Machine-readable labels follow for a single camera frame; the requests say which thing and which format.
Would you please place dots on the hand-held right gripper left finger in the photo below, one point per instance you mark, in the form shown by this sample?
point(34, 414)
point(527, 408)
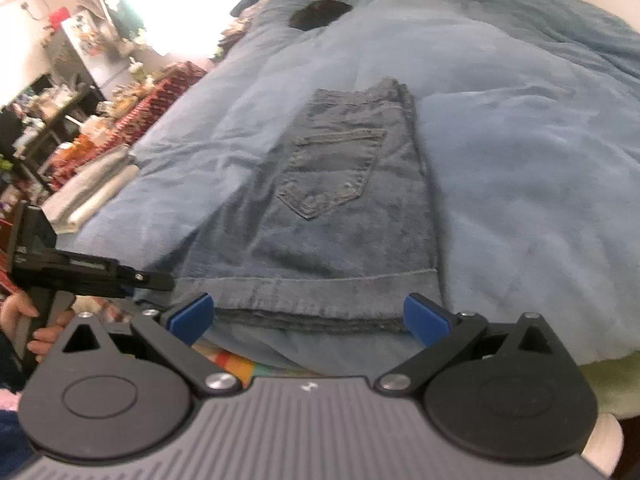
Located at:
point(192, 317)

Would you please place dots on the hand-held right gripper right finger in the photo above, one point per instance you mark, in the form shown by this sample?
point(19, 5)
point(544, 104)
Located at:
point(425, 317)

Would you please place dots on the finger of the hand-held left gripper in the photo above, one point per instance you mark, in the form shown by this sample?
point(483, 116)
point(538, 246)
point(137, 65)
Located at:
point(147, 281)

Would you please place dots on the blue denim shorts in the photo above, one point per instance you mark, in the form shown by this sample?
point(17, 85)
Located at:
point(325, 210)

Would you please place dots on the person's left hand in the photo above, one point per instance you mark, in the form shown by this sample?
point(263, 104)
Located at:
point(12, 310)

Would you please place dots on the colourful striped cloth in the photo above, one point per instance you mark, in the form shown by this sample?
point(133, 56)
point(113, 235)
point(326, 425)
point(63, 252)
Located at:
point(235, 360)

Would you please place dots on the beige folded cloth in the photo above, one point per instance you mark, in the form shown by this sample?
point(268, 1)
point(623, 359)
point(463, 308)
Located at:
point(90, 190)

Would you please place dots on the black shelf rack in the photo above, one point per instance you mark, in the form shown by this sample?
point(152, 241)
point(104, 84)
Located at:
point(45, 125)

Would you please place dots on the table with red patterned cloth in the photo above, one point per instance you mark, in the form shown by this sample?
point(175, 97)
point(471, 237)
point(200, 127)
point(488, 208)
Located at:
point(150, 105)

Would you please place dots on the light blue fleece blanket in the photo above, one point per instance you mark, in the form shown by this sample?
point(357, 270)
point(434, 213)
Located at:
point(525, 160)

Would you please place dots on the light green sheet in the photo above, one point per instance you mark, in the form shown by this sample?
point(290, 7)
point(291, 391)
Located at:
point(615, 385)

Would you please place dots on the white fridge with stickers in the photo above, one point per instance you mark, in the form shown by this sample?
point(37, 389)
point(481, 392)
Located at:
point(80, 55)

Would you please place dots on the green printed curtain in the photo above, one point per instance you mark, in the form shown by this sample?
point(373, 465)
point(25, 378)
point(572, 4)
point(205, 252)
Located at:
point(120, 5)

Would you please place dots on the black round object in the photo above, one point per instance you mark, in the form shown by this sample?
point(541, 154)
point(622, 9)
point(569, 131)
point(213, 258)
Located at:
point(320, 14)

